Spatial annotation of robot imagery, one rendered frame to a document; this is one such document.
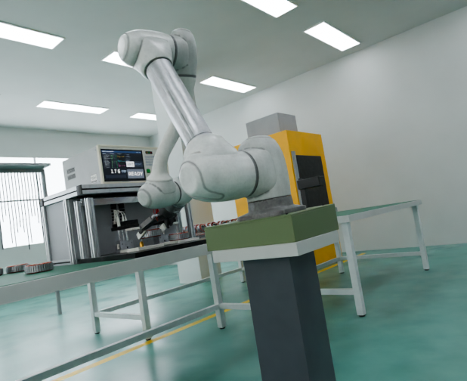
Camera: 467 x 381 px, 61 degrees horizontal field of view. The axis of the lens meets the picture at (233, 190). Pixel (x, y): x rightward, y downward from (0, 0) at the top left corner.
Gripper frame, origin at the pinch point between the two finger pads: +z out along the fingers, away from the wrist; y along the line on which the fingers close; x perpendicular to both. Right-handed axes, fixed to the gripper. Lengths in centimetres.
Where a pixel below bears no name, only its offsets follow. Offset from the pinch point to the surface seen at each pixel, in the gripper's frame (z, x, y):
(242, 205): 183, 130, 347
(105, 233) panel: 26.7, 19.3, -3.4
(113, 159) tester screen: -2.3, 45.0, -0.5
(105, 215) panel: 21.9, 27.4, -2.0
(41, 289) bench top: -9, -20, -60
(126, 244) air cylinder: 19.0, 6.7, -0.3
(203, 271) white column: 279, 83, 303
